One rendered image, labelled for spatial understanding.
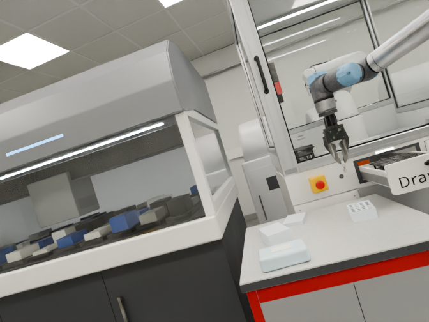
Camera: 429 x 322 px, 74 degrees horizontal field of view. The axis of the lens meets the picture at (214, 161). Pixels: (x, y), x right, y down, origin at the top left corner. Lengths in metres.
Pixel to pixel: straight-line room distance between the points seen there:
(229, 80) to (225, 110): 0.47
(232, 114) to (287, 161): 3.35
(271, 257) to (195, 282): 0.57
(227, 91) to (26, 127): 3.64
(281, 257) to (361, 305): 0.25
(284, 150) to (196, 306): 0.83
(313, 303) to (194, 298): 0.64
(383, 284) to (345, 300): 0.11
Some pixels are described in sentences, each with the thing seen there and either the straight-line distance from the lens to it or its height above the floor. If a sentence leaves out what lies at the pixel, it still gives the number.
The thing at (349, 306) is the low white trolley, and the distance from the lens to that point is 0.98.
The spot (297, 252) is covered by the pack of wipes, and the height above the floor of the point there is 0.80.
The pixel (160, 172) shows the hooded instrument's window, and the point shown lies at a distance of 1.25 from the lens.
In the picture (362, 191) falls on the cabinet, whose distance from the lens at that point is 1.52.
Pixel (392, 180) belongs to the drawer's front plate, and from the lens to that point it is 1.19.
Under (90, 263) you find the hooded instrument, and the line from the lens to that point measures 1.48.
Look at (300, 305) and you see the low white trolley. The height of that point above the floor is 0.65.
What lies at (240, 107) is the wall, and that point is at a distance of 4.72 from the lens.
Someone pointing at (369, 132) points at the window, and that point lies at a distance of 1.53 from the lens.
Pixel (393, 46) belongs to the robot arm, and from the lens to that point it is 1.16.
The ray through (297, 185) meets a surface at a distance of 1.45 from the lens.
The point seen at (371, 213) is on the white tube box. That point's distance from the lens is 1.17.
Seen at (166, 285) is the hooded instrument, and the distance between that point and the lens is 1.45.
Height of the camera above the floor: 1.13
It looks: level
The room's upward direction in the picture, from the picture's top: 17 degrees counter-clockwise
